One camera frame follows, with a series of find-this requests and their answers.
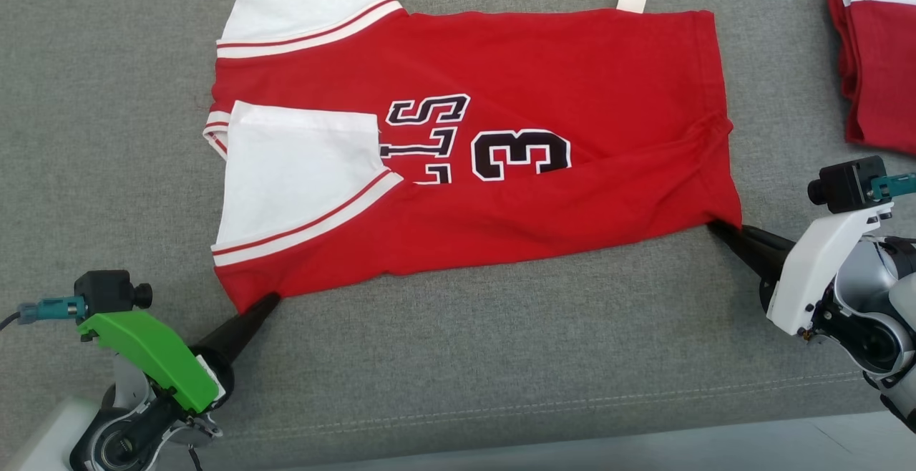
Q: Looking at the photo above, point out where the right black cable teal plug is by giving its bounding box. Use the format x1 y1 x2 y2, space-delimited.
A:
869 173 916 200

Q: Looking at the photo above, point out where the red shorts white stripe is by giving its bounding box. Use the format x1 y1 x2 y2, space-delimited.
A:
822 0 916 155

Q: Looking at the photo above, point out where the black cable teal plug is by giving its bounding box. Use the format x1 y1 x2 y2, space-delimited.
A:
0 296 88 333
869 173 916 200

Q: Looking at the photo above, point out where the grey fabric sofa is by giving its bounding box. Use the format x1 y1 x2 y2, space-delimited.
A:
0 0 916 471

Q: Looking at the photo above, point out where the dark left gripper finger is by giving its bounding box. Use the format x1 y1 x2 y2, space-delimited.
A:
192 292 280 364
208 293 281 372

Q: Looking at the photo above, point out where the red white numbered jersey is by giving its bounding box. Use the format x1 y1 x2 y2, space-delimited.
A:
203 0 743 314

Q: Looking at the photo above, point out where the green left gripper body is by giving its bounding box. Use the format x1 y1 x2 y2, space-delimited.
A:
77 311 231 414

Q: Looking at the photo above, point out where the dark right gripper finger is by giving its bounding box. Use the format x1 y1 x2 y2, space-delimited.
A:
708 224 784 284
708 222 796 271

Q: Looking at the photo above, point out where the left black cable teal plug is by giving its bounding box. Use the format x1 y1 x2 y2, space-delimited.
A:
0 296 88 333

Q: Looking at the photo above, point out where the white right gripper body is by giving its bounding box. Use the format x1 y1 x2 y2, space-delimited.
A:
760 203 895 336

